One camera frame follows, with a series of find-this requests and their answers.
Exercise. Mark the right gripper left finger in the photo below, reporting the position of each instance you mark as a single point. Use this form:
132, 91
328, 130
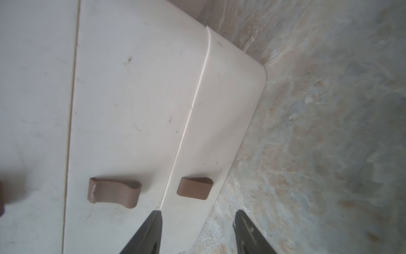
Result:
147, 239

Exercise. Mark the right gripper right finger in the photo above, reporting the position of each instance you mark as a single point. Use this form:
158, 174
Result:
249, 240

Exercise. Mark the white three-drawer cabinet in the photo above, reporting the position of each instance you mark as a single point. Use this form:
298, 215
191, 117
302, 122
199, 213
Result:
111, 110

